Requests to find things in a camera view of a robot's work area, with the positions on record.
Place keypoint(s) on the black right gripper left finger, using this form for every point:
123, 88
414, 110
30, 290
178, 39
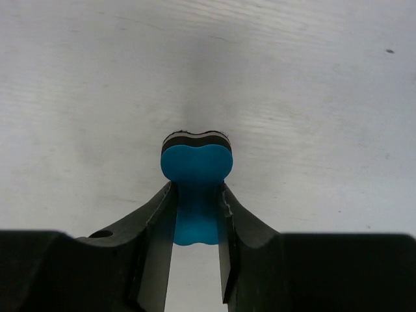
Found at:
122, 267

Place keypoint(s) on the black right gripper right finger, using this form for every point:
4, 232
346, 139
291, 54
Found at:
264, 270

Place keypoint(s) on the blue bone-shaped whiteboard eraser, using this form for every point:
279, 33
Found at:
198, 164

